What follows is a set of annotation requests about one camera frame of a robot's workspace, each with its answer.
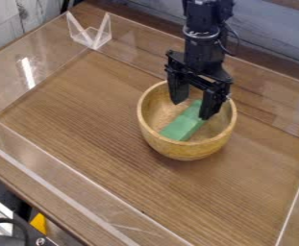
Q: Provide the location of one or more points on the clear acrylic tray wall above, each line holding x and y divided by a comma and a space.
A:
78, 204

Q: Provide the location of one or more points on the clear acrylic corner bracket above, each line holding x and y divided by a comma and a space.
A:
91, 37

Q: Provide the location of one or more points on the brown wooden bowl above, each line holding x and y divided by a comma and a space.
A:
157, 111

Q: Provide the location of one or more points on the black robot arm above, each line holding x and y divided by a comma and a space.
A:
208, 15

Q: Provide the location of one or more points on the green rectangular block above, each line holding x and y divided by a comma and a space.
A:
186, 124

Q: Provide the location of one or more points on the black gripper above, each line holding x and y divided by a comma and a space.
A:
197, 67

